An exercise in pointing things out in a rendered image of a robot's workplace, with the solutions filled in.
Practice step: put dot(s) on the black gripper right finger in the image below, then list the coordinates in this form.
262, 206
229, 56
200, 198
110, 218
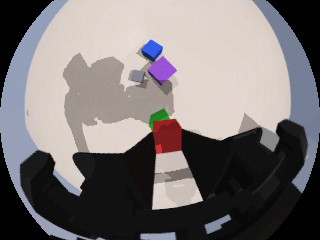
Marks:
208, 159

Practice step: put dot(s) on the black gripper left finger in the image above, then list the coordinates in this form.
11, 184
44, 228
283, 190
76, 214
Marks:
136, 167

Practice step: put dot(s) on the purple block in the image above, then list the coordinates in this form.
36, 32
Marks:
162, 70

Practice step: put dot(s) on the red block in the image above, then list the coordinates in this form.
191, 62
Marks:
167, 136

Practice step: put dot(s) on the blue block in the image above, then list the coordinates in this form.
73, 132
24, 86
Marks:
152, 50

